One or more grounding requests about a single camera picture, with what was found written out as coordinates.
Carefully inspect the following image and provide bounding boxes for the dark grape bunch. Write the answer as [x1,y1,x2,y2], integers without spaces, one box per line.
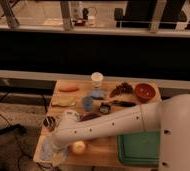
[110,82,133,97]

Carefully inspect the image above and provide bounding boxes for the black handled brush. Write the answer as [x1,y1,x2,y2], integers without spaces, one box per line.
[109,100,136,107]

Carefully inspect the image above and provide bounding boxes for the yellow round fruit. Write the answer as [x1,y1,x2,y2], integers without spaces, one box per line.
[71,141,86,155]

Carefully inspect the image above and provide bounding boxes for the red bowl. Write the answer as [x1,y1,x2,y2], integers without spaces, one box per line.
[134,83,156,102]

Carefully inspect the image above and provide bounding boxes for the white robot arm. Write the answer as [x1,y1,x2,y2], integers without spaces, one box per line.
[50,94,190,171]

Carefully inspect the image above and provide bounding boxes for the wooden table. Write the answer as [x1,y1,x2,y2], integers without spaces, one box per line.
[32,79,166,169]

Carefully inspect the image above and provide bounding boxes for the light blue towel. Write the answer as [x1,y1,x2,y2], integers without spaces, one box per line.
[40,138,68,162]

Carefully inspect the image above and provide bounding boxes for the orange carrot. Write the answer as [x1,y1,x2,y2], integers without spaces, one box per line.
[58,86,79,92]

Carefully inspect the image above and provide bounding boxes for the small blue cup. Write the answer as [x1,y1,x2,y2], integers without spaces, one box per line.
[82,96,93,111]

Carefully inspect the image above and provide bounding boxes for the blue cloth piece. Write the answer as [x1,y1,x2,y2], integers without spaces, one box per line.
[89,89,105,99]

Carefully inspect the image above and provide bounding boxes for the purple bowl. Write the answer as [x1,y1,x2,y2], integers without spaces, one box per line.
[80,113,100,122]

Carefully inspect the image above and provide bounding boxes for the striped small cup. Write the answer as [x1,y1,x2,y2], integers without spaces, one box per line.
[43,116,56,132]

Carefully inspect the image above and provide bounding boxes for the white paper cup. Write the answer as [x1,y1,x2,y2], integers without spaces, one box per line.
[91,72,103,88]

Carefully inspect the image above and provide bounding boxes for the green plastic tray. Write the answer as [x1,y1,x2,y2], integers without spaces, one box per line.
[117,132,160,165]

